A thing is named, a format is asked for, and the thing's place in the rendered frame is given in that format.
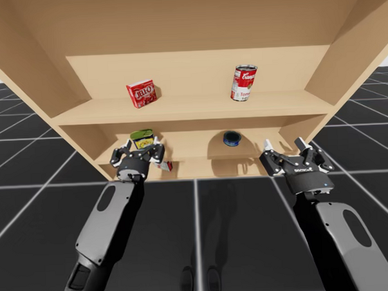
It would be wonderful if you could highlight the red and white carton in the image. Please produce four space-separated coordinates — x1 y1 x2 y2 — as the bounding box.
152 160 174 173

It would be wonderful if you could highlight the green and blue rectangular can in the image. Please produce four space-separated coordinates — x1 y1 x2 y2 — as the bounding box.
129 128 156 151

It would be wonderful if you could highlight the pale wooden shelf unit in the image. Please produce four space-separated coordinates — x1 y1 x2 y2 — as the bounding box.
0 0 388 189

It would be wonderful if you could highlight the red and white can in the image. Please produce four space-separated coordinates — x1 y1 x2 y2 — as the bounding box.
228 64 261 103

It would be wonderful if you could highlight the blue flat can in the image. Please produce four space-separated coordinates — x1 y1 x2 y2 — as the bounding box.
222 129 243 148

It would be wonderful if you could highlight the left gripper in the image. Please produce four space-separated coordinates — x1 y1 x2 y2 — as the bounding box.
108 136 167 182

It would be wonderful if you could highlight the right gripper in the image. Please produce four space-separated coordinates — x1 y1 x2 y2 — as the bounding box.
257 135 337 197

